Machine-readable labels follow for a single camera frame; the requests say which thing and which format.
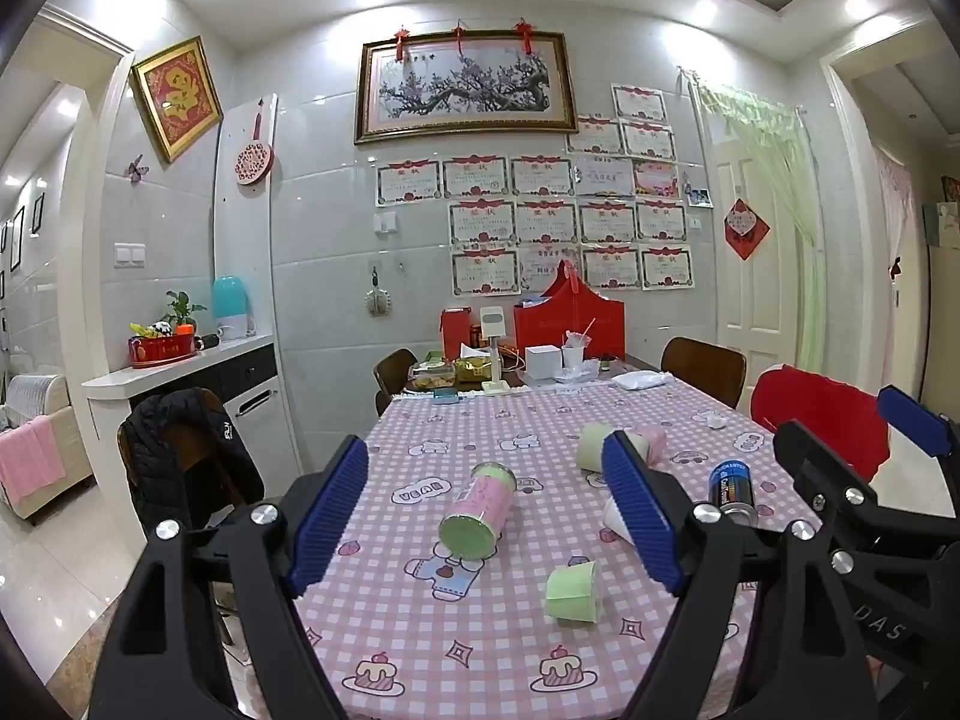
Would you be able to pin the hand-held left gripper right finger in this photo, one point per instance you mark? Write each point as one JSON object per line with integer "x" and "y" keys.
{"x": 645, "y": 517}

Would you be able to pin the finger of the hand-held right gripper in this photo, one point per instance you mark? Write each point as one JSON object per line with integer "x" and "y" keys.
{"x": 911, "y": 414}
{"x": 814, "y": 465}

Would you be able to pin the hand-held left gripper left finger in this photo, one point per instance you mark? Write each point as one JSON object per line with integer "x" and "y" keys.
{"x": 330, "y": 517}

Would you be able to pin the tall pink and green cup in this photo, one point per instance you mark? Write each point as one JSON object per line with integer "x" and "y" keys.
{"x": 480, "y": 510}

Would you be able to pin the white paper cup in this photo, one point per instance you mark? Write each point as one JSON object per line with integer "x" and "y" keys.
{"x": 613, "y": 521}

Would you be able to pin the pink paper cup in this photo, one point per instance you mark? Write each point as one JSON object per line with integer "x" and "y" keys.
{"x": 654, "y": 444}

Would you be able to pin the small green paper cup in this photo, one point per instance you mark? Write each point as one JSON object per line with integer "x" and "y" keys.
{"x": 574, "y": 592}

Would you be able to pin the clear cup with straw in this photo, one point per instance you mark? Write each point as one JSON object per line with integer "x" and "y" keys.
{"x": 574, "y": 356}

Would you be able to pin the red cloth on chair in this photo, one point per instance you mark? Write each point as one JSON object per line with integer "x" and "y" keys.
{"x": 817, "y": 420}

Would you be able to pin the blue metal can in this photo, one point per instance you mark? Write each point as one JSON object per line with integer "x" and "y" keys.
{"x": 731, "y": 487}

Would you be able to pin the crumpled white tissue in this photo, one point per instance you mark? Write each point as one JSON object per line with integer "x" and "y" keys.
{"x": 715, "y": 420}

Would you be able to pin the white plastic bag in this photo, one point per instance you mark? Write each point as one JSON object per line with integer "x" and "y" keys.
{"x": 641, "y": 380}

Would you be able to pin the brown wooden chair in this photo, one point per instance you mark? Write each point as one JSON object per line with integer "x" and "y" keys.
{"x": 705, "y": 371}
{"x": 394, "y": 375}

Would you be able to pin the black jacket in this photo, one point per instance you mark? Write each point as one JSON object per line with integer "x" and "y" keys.
{"x": 180, "y": 457}

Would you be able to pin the small teal box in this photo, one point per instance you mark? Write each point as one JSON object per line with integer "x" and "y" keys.
{"x": 446, "y": 396}

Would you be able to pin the clear food container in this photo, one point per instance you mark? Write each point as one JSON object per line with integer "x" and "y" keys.
{"x": 431, "y": 376}

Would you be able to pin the white door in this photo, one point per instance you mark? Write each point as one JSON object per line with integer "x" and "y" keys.
{"x": 750, "y": 300}

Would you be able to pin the pink checked tablecloth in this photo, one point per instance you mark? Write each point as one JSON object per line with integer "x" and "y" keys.
{"x": 450, "y": 652}

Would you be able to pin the white square box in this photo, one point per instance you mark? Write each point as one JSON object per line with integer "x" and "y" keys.
{"x": 541, "y": 366}

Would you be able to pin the white counter cabinet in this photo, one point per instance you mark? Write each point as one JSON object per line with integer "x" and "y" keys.
{"x": 187, "y": 371}

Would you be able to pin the green and gold packet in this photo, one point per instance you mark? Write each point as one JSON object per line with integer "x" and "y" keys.
{"x": 476, "y": 369}

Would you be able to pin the red gift bag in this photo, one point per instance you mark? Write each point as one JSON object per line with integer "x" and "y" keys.
{"x": 570, "y": 322}

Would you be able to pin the red carton box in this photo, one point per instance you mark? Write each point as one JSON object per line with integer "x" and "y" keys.
{"x": 456, "y": 334}

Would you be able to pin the teal humidifier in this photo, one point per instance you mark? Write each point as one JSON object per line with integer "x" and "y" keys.
{"x": 231, "y": 307}

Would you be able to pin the red basin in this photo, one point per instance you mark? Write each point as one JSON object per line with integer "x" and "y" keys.
{"x": 161, "y": 352}

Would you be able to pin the white stand device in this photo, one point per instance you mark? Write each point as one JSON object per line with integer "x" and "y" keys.
{"x": 495, "y": 330}

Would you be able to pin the red diamond door ornament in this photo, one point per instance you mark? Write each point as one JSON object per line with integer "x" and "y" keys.
{"x": 745, "y": 229}

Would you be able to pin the green potted plant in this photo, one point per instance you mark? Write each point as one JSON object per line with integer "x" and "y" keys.
{"x": 181, "y": 309}

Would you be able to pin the green lace curtain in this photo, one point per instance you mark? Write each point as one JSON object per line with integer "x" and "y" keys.
{"x": 791, "y": 165}

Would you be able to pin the pink blanket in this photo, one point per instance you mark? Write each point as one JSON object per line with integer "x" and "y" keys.
{"x": 30, "y": 457}

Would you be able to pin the beige sofa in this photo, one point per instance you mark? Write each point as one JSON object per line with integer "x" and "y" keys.
{"x": 45, "y": 397}

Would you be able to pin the round pink hanging ornament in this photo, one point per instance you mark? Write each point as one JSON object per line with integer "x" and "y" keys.
{"x": 253, "y": 161}

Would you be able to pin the red and gold framed picture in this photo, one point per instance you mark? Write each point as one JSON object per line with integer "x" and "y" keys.
{"x": 178, "y": 99}

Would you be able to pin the framed blossom painting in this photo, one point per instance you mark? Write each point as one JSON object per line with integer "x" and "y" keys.
{"x": 465, "y": 86}

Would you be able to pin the red hanging knot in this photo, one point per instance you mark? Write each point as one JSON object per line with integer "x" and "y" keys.
{"x": 457, "y": 36}
{"x": 523, "y": 34}
{"x": 403, "y": 43}

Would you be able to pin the hanging wall brush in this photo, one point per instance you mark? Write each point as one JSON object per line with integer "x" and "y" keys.
{"x": 375, "y": 300}

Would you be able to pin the small wall photo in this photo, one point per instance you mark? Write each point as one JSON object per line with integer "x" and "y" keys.
{"x": 699, "y": 197}

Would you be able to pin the white wall socket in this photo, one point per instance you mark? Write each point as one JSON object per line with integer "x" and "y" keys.
{"x": 386, "y": 222}

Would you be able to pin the group of wall certificates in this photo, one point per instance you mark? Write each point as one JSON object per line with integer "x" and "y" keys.
{"x": 547, "y": 221}

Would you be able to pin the double wall switch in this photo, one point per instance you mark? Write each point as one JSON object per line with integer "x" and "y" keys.
{"x": 129, "y": 254}

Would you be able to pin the butterfly wall decoration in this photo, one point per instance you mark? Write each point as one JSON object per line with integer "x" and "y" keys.
{"x": 136, "y": 167}

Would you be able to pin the black picture frame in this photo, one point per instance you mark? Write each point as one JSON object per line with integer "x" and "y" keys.
{"x": 37, "y": 211}
{"x": 16, "y": 240}

